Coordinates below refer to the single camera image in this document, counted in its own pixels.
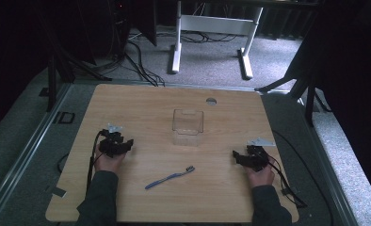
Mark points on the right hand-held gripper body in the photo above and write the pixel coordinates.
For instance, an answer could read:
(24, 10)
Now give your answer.
(256, 159)

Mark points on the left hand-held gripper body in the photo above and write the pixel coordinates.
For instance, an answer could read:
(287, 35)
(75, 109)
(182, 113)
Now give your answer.
(109, 147)

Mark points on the blue toothbrush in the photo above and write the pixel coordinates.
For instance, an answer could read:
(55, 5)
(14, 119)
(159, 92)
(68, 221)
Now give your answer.
(168, 178)

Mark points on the clear plastic container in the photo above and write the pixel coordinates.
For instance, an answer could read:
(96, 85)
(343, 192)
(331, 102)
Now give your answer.
(187, 127)

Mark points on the person's left hand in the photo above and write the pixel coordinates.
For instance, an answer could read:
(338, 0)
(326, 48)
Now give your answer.
(108, 163)

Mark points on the person's right hand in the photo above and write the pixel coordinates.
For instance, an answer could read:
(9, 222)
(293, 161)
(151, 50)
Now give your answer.
(262, 177)

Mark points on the grey table grommet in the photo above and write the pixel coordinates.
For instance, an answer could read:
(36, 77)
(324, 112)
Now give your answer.
(211, 101)

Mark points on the black tape strip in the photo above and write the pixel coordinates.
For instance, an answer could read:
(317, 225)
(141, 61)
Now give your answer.
(57, 190)

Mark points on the black metal stand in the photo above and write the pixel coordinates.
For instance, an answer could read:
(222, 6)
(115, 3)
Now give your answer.
(309, 100)
(51, 81)

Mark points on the metal floor rail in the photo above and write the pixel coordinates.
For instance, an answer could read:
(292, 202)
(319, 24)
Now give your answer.
(329, 169)
(23, 150)

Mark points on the white desk frame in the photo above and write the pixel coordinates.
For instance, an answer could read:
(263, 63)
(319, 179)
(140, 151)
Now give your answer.
(216, 24)

